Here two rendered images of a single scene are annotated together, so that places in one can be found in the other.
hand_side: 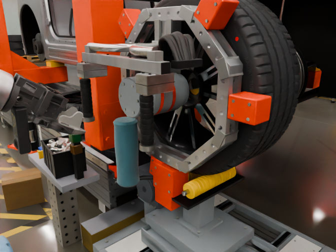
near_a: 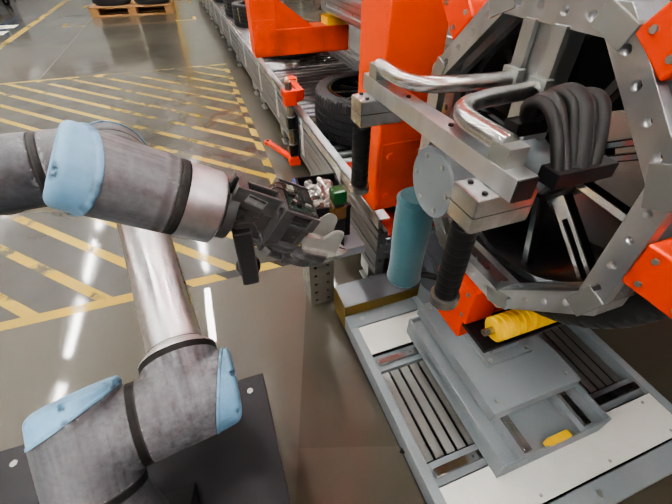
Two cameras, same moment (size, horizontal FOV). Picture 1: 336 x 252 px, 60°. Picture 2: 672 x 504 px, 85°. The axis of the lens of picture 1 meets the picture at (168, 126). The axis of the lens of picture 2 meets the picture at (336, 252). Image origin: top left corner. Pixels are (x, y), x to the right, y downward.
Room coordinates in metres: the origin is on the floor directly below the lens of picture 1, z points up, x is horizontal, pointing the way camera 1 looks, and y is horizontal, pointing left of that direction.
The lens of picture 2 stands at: (0.31, 0.07, 1.18)
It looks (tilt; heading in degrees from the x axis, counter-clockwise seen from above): 41 degrees down; 21
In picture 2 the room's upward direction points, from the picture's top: straight up
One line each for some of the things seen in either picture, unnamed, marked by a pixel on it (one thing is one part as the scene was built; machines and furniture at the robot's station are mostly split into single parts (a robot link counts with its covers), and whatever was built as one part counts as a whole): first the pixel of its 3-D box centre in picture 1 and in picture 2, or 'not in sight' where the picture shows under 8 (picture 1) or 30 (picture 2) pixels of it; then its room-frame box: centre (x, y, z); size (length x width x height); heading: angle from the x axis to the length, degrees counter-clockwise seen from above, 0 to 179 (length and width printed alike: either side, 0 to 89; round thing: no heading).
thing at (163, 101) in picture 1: (154, 93); (480, 172); (0.96, 0.04, 0.85); 0.21 x 0.14 x 0.14; 131
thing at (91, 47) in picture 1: (122, 36); (445, 51); (1.00, 0.15, 1.03); 0.19 x 0.18 x 0.11; 131
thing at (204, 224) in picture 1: (198, 202); (502, 319); (1.12, -0.14, 0.32); 0.40 x 0.30 x 0.28; 41
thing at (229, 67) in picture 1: (170, 90); (512, 166); (1.01, -0.01, 0.85); 0.54 x 0.07 x 0.54; 41
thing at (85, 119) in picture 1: (86, 99); (360, 158); (0.98, 0.28, 0.83); 0.04 x 0.04 x 0.16
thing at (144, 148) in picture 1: (146, 121); (453, 263); (0.72, 0.05, 0.83); 0.04 x 0.04 x 0.16
